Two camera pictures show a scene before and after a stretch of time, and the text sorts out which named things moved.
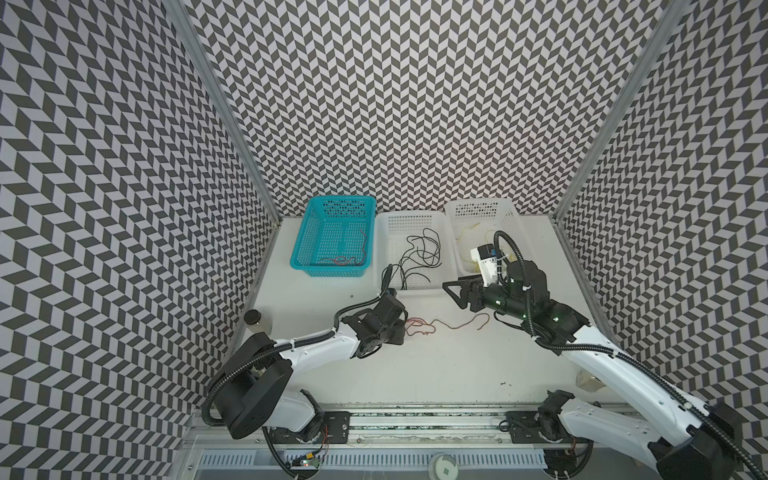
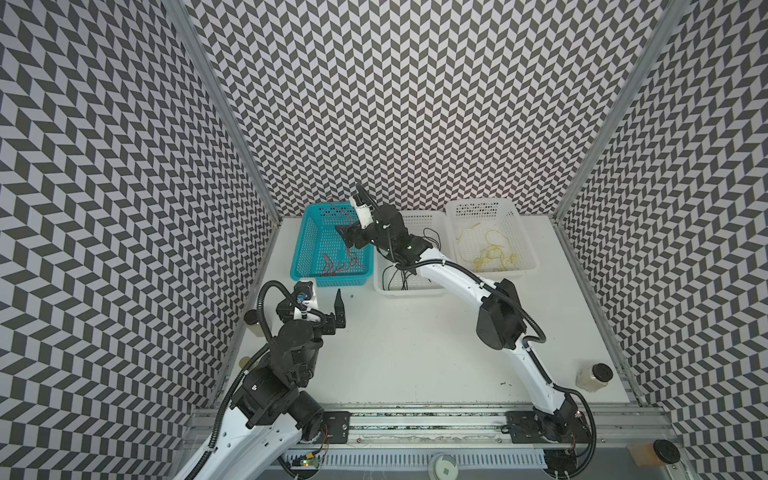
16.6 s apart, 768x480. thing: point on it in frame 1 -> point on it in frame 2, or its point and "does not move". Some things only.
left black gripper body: x=394 y=332 -> x=327 y=323
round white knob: x=442 y=466 does not move
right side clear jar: x=588 y=381 does not move
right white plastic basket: x=472 y=222 does not move
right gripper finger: x=455 y=296 -> x=352 y=234
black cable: x=411 y=275 -> x=403 y=279
